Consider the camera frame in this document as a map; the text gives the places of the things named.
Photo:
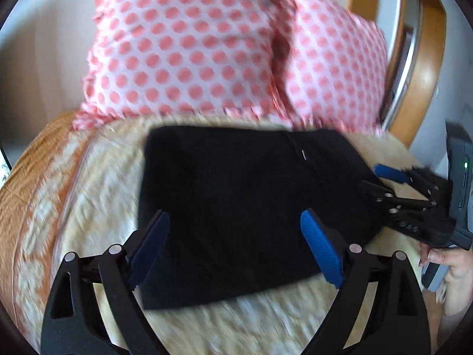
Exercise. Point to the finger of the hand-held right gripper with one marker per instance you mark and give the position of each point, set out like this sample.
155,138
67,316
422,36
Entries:
391,174
380,192

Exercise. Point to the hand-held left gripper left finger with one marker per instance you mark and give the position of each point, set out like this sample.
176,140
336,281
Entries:
149,251

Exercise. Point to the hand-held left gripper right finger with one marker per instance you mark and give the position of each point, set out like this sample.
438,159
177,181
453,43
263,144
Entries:
323,249

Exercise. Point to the black pants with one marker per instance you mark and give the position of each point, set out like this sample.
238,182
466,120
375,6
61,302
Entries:
229,199

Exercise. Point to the person's right hand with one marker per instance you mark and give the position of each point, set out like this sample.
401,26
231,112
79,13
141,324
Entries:
460,273

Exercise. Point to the orange patterned blanket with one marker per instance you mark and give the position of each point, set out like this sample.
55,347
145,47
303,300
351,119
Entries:
55,199

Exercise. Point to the wooden headboard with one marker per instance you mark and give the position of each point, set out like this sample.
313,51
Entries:
432,63

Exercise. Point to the small pink polka dot pillow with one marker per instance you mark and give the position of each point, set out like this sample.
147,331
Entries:
332,63

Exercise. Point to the large pink polka dot pillow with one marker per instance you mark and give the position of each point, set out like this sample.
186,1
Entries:
177,44

